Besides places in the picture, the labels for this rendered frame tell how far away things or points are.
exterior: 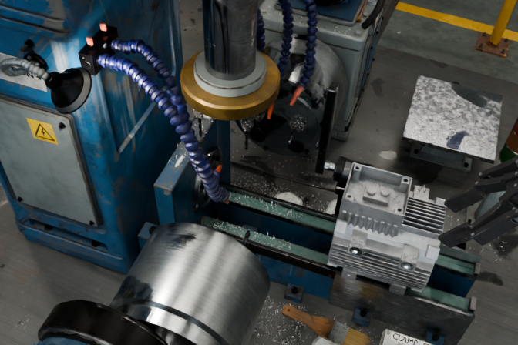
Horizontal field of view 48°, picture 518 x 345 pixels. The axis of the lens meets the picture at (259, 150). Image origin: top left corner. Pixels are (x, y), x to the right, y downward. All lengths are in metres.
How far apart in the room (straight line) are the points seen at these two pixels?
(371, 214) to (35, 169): 0.67
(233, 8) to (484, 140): 0.92
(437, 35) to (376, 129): 1.91
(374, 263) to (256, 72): 0.45
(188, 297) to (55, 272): 0.57
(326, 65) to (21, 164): 0.71
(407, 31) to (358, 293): 2.46
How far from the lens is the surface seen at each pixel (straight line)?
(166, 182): 1.14
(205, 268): 1.00
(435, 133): 1.63
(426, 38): 3.58
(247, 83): 1.01
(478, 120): 1.71
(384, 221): 1.15
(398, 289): 1.25
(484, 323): 1.47
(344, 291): 1.33
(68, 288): 1.45
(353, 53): 1.50
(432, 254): 1.17
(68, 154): 1.14
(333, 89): 1.18
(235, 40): 0.96
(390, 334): 1.07
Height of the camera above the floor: 2.02
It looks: 47 degrees down
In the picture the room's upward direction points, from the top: 3 degrees clockwise
